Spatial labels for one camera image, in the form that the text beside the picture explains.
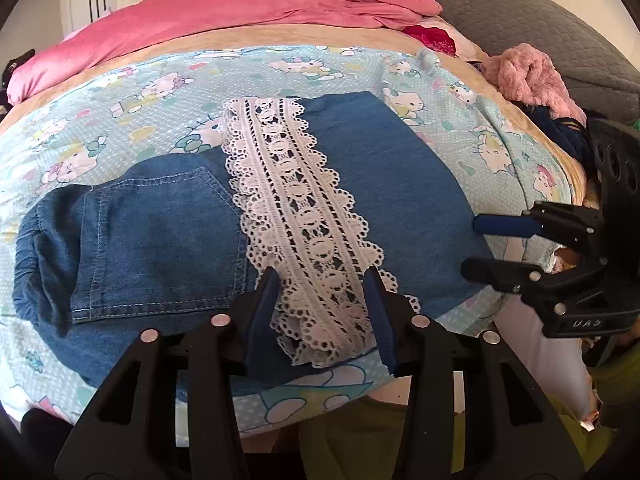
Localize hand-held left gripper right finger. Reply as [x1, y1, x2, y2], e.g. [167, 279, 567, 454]
[362, 266, 586, 480]

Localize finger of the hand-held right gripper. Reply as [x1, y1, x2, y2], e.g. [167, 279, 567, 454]
[460, 257, 606, 311]
[473, 201, 607, 247]

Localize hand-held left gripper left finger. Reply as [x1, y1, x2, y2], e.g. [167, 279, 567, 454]
[54, 266, 281, 480]

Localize blue denim lace-trimmed shorts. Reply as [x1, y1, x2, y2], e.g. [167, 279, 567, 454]
[11, 91, 493, 406]

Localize white mattress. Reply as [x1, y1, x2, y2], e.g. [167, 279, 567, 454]
[494, 237, 598, 423]

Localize dark blue garment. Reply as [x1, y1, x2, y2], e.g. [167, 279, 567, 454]
[525, 107, 601, 173]

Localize green garment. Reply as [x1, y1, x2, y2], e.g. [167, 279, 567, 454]
[299, 394, 618, 480]

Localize pink fluffy garment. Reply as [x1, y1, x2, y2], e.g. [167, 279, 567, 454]
[482, 42, 588, 126]

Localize red floral pillow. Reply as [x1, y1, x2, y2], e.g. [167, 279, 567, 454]
[402, 17, 488, 61]

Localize grey quilted headboard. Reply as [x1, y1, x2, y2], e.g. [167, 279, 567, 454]
[362, 0, 640, 123]

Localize cartoon cat print blanket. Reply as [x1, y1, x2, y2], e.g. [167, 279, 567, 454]
[0, 45, 573, 433]

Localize tan bed sheet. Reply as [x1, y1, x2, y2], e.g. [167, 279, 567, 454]
[0, 22, 588, 206]

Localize pink duvet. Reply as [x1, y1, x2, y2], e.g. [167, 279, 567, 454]
[7, 0, 443, 103]

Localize black bag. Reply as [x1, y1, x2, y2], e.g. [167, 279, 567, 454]
[0, 49, 37, 88]

